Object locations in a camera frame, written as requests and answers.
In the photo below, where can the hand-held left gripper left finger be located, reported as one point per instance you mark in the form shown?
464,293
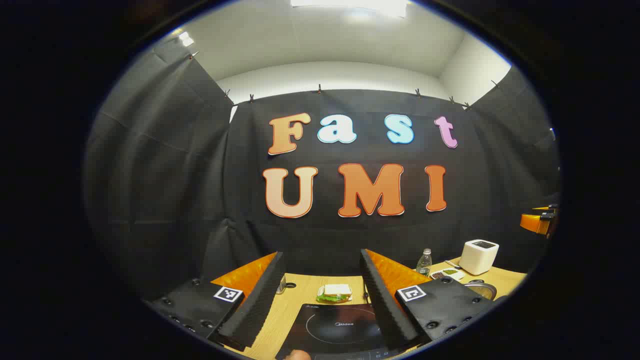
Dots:
255,305

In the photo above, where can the white box-shaped appliance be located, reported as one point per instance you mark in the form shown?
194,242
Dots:
477,257

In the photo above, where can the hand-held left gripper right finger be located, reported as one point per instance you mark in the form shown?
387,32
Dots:
385,300

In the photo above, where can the stainless steel pot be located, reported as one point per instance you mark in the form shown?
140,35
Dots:
482,290

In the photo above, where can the small white plate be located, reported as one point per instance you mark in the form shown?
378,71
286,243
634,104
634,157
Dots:
319,293

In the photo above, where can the white divided bean dish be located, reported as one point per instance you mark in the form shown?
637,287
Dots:
447,273

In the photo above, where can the black induction cooktop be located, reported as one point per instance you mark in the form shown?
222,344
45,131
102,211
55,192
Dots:
340,330

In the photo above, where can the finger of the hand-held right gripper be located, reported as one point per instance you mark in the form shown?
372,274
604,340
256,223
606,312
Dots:
532,224

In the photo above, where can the ceiling light panel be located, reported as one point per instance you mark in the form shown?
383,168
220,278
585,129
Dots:
186,39
350,4

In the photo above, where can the clear plastic water bottle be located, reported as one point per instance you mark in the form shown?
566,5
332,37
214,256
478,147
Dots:
424,262

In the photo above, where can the black backdrop cloth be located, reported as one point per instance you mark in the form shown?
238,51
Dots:
200,175

